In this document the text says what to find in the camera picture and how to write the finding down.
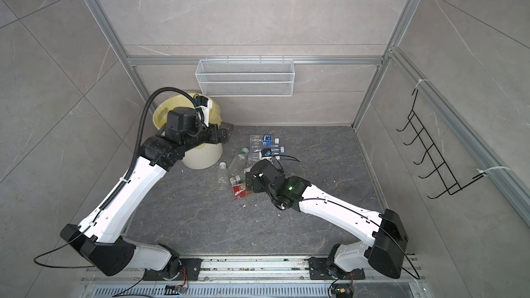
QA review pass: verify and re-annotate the clear bottle white printed label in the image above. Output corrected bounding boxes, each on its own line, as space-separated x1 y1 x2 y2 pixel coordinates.
230 175 246 186

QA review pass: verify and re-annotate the red yellow label bottle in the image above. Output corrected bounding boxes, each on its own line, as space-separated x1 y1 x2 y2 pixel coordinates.
232 184 247 199

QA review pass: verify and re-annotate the slim clear bottle white cap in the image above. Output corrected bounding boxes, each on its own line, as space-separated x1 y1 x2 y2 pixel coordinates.
218 162 230 190

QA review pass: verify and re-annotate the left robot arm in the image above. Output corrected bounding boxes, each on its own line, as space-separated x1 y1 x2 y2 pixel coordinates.
60 107 233 278

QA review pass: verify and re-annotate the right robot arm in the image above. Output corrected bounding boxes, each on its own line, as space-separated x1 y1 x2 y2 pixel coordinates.
245 160 409 279

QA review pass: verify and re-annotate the white ribbed trash bin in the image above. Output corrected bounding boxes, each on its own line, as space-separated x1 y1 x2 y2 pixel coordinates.
152 92 224 171

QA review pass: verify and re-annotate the Pocari Sweat clear bottle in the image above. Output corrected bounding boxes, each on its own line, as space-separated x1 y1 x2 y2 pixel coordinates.
248 153 264 165

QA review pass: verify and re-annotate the clear crushed bottle blue cap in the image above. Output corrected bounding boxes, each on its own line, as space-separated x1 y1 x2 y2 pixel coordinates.
250 145 285 156

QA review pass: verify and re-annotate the clear bottle blue label top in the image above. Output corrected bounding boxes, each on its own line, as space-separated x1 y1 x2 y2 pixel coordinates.
249 135 280 146

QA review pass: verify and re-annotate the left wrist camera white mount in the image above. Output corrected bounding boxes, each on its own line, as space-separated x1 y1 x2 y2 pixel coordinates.
194 94 213 127

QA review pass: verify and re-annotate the white wire mesh basket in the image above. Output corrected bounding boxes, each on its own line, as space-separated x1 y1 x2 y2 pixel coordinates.
195 59 295 97

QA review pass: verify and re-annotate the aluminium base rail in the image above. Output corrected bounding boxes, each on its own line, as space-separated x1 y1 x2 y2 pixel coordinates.
73 255 432 297

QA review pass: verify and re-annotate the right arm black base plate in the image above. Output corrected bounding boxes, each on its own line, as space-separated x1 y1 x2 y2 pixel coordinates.
307 257 366 281

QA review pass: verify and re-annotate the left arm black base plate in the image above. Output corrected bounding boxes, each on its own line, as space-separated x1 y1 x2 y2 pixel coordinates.
143 258 202 281

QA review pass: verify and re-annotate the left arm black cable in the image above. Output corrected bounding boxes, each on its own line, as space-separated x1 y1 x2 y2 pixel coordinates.
34 86 197 269

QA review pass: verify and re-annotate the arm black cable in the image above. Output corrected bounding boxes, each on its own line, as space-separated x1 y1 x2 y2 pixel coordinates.
271 154 420 280
34 86 197 269

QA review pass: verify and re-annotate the black wire hook rack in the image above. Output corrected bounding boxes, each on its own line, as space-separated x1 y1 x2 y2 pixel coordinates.
396 89 487 200

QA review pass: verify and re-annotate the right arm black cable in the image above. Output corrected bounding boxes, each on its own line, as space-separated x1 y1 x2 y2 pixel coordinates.
271 154 420 280

